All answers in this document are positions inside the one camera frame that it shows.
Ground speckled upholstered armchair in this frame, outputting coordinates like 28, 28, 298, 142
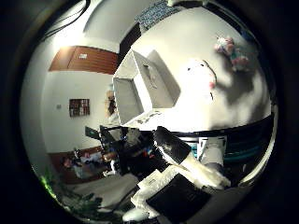
135, 1, 182, 31

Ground black computer monitor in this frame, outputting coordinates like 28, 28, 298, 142
84, 125, 102, 140

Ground teal striped rack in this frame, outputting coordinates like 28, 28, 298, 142
190, 141, 269, 164

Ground low brown wooden sideboard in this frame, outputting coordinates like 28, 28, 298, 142
48, 145, 108, 185

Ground white rectangular container box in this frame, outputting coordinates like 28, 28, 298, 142
112, 49, 181, 127

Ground black overhead cable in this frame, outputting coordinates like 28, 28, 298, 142
39, 0, 92, 42

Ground green leafy plant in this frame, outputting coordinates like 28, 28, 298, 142
43, 174, 106, 220

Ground dark framed wall picture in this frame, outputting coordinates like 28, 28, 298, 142
68, 98, 91, 119

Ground light grey low table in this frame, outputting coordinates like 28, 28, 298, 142
69, 173, 139, 210

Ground white plush toy pink patches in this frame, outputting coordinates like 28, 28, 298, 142
182, 59, 218, 101

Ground pink and teal plush toy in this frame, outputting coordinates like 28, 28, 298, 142
213, 35, 250, 73

